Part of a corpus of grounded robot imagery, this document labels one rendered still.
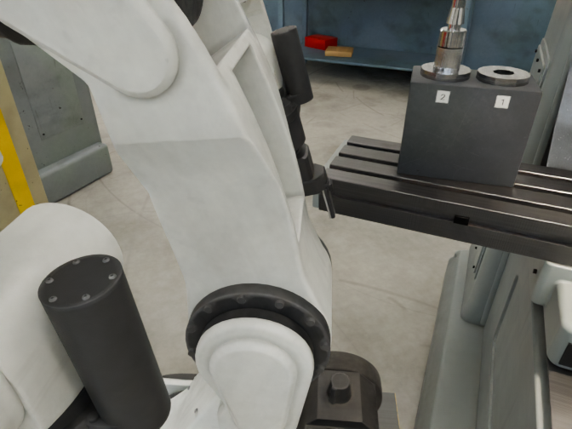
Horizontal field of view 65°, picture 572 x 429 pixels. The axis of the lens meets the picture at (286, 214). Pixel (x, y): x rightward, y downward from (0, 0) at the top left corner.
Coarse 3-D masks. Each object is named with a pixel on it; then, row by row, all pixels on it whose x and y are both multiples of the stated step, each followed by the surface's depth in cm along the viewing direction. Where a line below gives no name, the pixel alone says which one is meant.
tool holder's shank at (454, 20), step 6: (456, 0) 77; (462, 0) 76; (456, 6) 77; (462, 6) 77; (450, 12) 78; (456, 12) 77; (462, 12) 77; (450, 18) 78; (456, 18) 78; (462, 18) 78; (450, 24) 79; (456, 24) 78; (462, 24) 78
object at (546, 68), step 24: (552, 24) 124; (552, 48) 113; (552, 72) 110; (552, 96) 111; (552, 120) 112; (528, 144) 120; (480, 264) 148; (504, 264) 137; (480, 288) 147; (480, 312) 151
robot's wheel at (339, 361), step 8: (336, 352) 94; (344, 352) 94; (336, 360) 92; (344, 360) 92; (352, 360) 93; (360, 360) 94; (328, 368) 91; (336, 368) 91; (344, 368) 91; (352, 368) 91; (360, 368) 92; (368, 368) 94; (368, 376) 92; (376, 376) 94; (376, 384) 93; (376, 392) 94; (376, 400) 95
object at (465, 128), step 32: (416, 96) 82; (448, 96) 80; (480, 96) 79; (512, 96) 78; (416, 128) 85; (448, 128) 83; (480, 128) 82; (512, 128) 80; (416, 160) 88; (448, 160) 87; (480, 160) 85; (512, 160) 83
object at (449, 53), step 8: (440, 40) 80; (448, 40) 79; (456, 40) 79; (464, 40) 79; (440, 48) 81; (448, 48) 80; (456, 48) 79; (440, 56) 81; (448, 56) 80; (456, 56) 80; (440, 64) 82; (448, 64) 81; (456, 64) 81
